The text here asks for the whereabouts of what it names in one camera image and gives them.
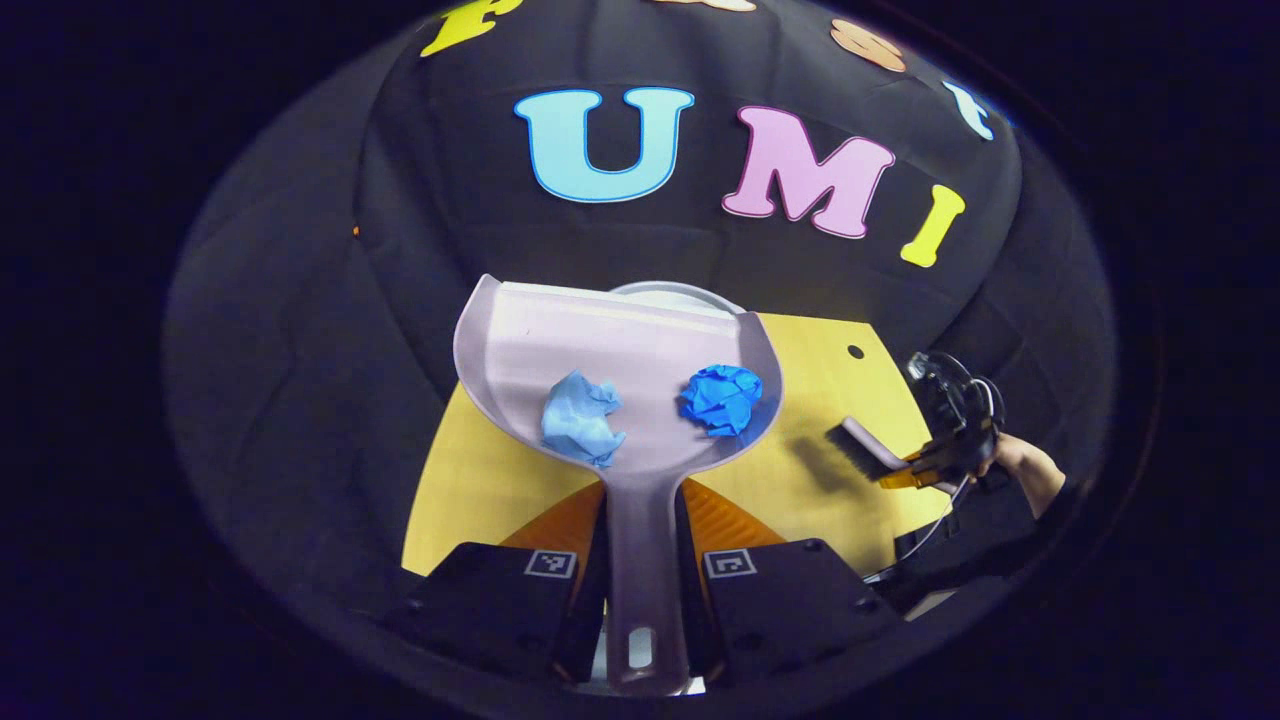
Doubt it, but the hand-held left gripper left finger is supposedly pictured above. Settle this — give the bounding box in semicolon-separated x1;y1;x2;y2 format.
385;480;611;687

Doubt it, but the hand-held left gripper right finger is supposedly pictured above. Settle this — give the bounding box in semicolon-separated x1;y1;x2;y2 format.
675;478;906;687

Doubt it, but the pale pink small broom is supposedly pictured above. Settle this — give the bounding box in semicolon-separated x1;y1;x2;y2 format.
825;416;916;483

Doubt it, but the light blue paper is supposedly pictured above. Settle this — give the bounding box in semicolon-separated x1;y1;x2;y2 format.
541;370;628;469

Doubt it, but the dark blue paper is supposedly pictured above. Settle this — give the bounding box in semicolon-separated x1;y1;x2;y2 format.
680;364;764;438

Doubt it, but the white garbage bin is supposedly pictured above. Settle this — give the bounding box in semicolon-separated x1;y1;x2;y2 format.
610;281;746;313

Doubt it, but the pale pink dustpan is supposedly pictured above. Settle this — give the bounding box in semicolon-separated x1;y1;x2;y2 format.
452;273;786;696

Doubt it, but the wooden desktop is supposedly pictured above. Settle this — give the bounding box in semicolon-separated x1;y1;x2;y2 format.
400;312;956;641

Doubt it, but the black backdrop cloth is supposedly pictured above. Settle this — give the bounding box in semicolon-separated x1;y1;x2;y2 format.
160;0;1121;651

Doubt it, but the white cable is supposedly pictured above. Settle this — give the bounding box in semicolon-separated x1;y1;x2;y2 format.
912;478;977;563

